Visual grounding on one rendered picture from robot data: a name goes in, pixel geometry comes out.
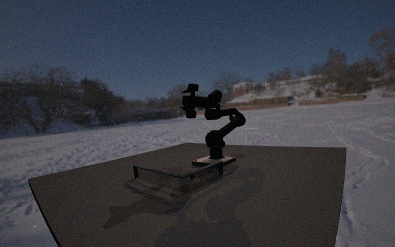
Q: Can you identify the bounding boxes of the low clear corner walls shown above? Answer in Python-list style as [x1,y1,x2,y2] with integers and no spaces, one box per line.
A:
[133,162,223,194]

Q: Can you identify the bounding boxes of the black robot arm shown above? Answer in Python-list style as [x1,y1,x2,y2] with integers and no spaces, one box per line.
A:
[182,90,246,160]

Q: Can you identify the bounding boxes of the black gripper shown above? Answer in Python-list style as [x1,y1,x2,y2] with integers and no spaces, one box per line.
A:
[180,83,203,119]

